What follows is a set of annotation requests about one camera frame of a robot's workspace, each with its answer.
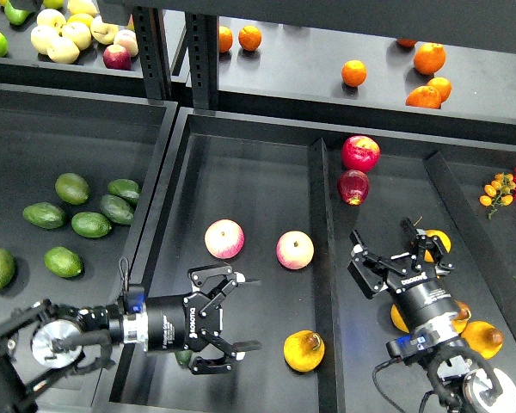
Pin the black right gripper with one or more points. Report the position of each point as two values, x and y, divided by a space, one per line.
421 299

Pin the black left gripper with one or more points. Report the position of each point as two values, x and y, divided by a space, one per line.
195 321

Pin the dark green avocado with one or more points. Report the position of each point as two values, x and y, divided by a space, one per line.
184 357

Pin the yellow pear brown stem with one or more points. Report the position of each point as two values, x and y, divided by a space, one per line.
304 350

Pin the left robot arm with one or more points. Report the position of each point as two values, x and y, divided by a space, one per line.
70 341

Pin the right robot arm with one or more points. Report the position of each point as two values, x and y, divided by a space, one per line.
458 370

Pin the yellow pear top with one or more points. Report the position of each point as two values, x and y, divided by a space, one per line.
444 239

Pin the yellow pear middle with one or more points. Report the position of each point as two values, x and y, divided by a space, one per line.
463 317

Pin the green avocado middle right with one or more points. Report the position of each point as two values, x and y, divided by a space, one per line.
116 209

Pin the green avocado upper right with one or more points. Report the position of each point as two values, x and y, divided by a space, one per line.
127 189

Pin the green avocado center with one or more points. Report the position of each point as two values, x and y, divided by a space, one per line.
91 224

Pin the green avocado lower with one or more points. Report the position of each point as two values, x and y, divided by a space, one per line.
63 262

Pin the green avocado top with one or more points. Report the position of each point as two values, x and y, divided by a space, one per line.
72 188

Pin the green avocado left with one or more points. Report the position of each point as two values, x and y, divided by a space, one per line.
45 215

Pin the pale yellow pear right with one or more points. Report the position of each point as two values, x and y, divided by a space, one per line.
103 32

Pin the pale yellow pear front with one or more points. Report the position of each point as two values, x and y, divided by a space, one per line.
62 50

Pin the pale yellow pear center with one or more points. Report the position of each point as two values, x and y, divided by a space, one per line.
79 33

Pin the pink apple left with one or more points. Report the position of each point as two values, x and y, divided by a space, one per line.
224 238

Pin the pink apple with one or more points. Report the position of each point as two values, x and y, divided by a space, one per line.
295 250
224 238

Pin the dark red apple lower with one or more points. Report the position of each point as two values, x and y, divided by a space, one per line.
353 187

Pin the pink apple right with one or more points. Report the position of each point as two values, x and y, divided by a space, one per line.
295 250

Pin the red apple upper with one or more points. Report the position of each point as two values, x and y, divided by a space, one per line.
360 152

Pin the orange cherry tomato bunch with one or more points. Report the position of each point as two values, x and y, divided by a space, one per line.
498 193

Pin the black tray divider center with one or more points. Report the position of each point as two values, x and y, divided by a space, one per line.
331 392

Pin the orange front right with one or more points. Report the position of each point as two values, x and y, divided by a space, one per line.
424 97

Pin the orange behind right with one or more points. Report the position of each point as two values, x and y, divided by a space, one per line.
442 85

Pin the orange on shelf center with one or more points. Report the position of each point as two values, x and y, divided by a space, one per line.
353 73

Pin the large orange on shelf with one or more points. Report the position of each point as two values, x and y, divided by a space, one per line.
429 58

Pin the orange on shelf left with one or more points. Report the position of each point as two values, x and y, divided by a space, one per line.
225 39

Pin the red apple on shelf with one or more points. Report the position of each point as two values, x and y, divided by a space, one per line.
117 57

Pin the pink peach on shelf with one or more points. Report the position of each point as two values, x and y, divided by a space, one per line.
127 38

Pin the black shelf post right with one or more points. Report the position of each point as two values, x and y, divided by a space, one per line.
203 52

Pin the black shelf post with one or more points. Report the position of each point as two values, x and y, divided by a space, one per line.
203 52
152 52

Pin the black shelf post left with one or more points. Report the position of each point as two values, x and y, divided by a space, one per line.
152 52

